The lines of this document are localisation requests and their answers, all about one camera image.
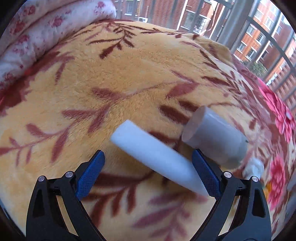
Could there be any folded white floral quilt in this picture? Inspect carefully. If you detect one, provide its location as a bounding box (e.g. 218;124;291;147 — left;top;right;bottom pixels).
1;0;116;90

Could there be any white foam cylinder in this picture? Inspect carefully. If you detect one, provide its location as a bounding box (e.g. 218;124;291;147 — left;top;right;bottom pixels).
110;120;208;196

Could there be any floral yellow plush blanket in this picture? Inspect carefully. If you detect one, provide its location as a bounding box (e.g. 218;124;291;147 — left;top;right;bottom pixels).
1;20;295;240

